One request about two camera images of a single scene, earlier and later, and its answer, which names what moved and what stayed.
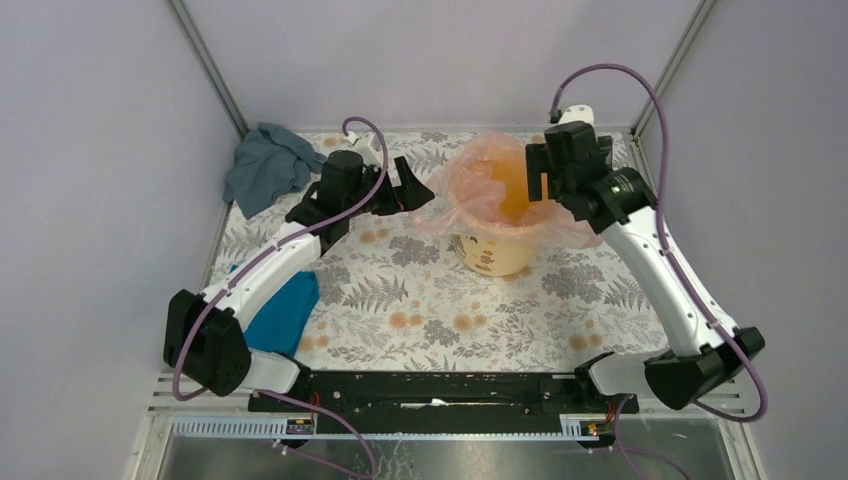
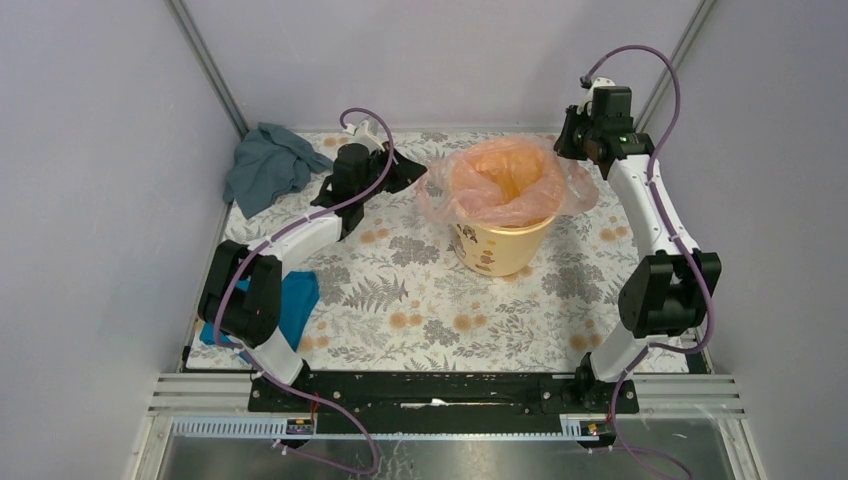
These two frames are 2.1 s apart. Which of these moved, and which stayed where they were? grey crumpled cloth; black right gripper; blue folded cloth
Moved: black right gripper
Stayed: blue folded cloth; grey crumpled cloth
